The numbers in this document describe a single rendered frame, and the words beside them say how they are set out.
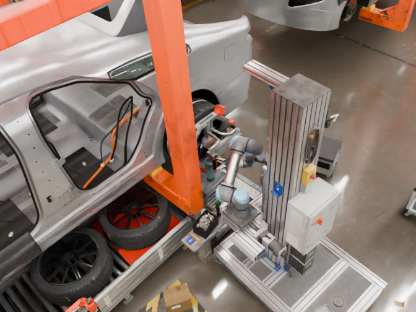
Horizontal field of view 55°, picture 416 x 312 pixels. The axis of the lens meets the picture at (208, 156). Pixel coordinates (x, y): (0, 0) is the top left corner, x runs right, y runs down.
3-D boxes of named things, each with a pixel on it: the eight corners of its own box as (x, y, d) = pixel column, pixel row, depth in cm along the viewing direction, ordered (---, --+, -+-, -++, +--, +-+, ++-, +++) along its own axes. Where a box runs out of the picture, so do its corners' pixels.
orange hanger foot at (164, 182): (155, 171, 406) (150, 147, 381) (192, 198, 379) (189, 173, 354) (143, 181, 398) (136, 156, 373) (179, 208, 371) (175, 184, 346)
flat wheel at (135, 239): (128, 187, 426) (124, 173, 409) (182, 208, 403) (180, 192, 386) (90, 236, 386) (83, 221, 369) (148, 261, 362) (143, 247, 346)
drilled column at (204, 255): (205, 252, 397) (202, 227, 367) (212, 257, 391) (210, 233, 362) (198, 259, 392) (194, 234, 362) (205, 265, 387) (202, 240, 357)
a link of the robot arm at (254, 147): (263, 140, 312) (270, 155, 358) (249, 137, 316) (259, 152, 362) (259, 154, 311) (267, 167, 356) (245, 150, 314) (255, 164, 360)
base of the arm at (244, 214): (254, 212, 326) (254, 204, 319) (241, 222, 320) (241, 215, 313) (241, 201, 335) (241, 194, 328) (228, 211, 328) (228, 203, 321)
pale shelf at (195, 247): (213, 212, 378) (213, 210, 376) (227, 221, 369) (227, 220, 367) (181, 241, 357) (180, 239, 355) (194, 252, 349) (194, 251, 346)
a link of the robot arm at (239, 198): (246, 212, 315) (246, 201, 305) (229, 207, 319) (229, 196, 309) (251, 200, 322) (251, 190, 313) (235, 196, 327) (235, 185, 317)
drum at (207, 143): (210, 140, 395) (210, 130, 385) (227, 150, 384) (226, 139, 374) (200, 148, 388) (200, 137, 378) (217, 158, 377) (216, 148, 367)
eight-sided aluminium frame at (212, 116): (225, 145, 419) (223, 103, 380) (229, 147, 415) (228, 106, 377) (188, 174, 392) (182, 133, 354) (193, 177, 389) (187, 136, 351)
